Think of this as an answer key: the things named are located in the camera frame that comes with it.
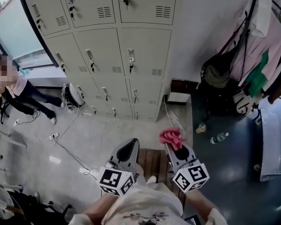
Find clear plastic bottle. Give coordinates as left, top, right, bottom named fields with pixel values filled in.
left=210, top=132, right=229, bottom=144

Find green hanging garment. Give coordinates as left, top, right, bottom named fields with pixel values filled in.
left=244, top=51, right=270, bottom=98

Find brown wooden slatted platform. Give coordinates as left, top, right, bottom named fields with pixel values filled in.
left=138, top=148, right=187, bottom=205

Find clear plastic sheet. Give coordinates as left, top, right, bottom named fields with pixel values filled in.
left=167, top=110, right=188, bottom=138

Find thin white cable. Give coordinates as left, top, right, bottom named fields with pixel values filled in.
left=163, top=95, right=178, bottom=129

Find white and black appliance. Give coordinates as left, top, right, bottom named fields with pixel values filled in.
left=61, top=82, right=85, bottom=107

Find person's cream shirt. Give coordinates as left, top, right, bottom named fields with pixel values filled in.
left=69, top=183, right=228, bottom=225

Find person's left forearm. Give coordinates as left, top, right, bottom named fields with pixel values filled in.
left=81, top=192, right=119, bottom=220

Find white appliance cable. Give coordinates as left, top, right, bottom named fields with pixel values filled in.
left=57, top=103, right=81, bottom=137

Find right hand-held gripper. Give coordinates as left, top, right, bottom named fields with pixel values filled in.
left=165, top=144, right=210, bottom=193

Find dark box with white front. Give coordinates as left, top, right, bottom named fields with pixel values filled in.
left=167, top=78, right=200, bottom=105

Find white hanging garment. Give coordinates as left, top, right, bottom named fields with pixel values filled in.
left=247, top=0, right=274, bottom=38

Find black floor cable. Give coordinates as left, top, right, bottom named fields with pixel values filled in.
left=52, top=137, right=98, bottom=180

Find dark framed glass window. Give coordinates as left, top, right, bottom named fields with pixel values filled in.
left=0, top=0, right=57, bottom=68

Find grey metal locker door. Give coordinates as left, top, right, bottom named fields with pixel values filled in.
left=110, top=0, right=178, bottom=26

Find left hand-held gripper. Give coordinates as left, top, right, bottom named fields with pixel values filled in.
left=98, top=138, right=141, bottom=196

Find white black patterned bag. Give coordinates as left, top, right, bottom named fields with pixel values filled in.
left=232, top=88, right=260, bottom=117

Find person's right forearm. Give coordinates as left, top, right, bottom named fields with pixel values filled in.
left=185, top=191, right=216, bottom=220

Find black olive backpack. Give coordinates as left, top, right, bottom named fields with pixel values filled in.
left=200, top=51, right=241, bottom=90

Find beige metal locker cabinet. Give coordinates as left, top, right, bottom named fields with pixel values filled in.
left=21, top=0, right=185, bottom=123

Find blue grey metal bin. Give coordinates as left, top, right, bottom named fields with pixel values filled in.
left=257, top=108, right=281, bottom=182

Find set of black locker keys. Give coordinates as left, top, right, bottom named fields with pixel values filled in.
left=36, top=0, right=141, bottom=120

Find red wiping cloth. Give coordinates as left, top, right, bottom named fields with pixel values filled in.
left=159, top=127, right=186, bottom=151

